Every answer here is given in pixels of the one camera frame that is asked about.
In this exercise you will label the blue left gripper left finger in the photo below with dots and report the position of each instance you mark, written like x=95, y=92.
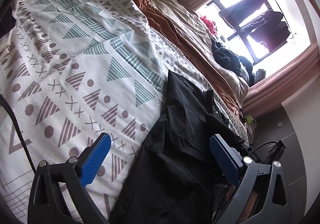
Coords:
x=91, y=159

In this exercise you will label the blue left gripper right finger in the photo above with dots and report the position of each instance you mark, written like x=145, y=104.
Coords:
x=228, y=159

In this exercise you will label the black jacket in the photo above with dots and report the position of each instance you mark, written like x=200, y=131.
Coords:
x=175, y=178

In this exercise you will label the black clothes pile on bed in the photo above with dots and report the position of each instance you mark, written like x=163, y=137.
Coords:
x=240, y=65

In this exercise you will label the red clothes on windowsill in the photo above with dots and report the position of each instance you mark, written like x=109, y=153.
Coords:
x=210, y=25

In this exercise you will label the white bedside table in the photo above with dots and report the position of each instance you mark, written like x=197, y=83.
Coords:
x=250, y=125

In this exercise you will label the dark wardrobe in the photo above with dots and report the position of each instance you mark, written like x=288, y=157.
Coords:
x=275, y=126

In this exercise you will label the right pink curtain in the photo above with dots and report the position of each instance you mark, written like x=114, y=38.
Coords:
x=270, y=92

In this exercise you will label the patterned white bedspread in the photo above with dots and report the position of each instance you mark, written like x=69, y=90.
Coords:
x=76, y=69

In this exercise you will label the hanging dark garment right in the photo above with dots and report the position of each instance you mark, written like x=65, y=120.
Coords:
x=269, y=29

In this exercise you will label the hanging dark garment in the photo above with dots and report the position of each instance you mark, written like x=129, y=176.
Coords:
x=234, y=15
x=269, y=29

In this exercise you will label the beige duvet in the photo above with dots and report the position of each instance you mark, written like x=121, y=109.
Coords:
x=196, y=32

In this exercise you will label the hanging dark garment left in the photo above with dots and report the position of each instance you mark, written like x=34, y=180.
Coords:
x=234, y=15

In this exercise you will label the orange brown blanket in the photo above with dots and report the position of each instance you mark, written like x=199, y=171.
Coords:
x=165, y=26

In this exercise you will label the folded black garment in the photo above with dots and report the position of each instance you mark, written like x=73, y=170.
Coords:
x=8, y=22

